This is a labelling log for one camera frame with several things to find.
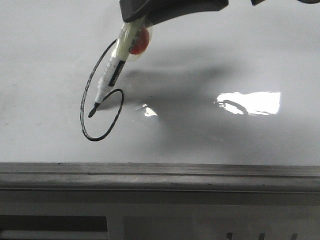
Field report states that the white whiteboard with aluminium frame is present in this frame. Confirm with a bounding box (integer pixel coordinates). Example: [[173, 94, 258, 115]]
[[0, 0, 320, 192]]

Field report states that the grey cabinet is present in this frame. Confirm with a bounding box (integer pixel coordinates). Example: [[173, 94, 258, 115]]
[[0, 190, 320, 240]]

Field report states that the white black whiteboard marker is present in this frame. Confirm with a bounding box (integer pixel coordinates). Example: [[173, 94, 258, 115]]
[[88, 16, 151, 118]]

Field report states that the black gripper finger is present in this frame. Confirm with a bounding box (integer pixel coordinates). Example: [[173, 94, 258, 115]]
[[119, 0, 229, 25]]

